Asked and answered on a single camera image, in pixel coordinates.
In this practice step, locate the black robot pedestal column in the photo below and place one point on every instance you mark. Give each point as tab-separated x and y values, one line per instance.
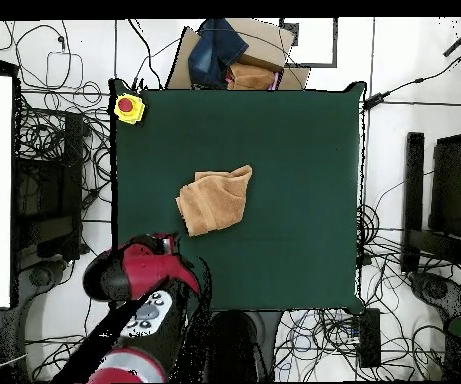
234	344

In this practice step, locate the yellow emergency stop button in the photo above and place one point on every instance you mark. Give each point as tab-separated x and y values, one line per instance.
128	108

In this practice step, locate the black rectangular box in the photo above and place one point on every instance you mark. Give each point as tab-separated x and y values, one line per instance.
370	340

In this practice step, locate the tan terry towel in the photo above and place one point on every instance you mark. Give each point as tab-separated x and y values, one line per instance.
214	200

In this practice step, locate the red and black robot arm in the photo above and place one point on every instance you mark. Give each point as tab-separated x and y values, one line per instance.
142	264

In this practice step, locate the orange folded towel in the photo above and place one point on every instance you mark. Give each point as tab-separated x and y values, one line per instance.
250	78

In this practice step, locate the blue denim jeans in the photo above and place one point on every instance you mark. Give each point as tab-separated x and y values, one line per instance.
214	52

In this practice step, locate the dark green table cloth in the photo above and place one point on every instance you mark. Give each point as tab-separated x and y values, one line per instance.
294	180

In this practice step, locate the brown cardboard box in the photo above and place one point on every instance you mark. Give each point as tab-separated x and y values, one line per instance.
266	44

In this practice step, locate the black power adapter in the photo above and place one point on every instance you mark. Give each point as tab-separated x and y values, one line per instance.
375	100

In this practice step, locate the grey stand base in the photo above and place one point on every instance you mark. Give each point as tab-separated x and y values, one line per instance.
434	288
40	276

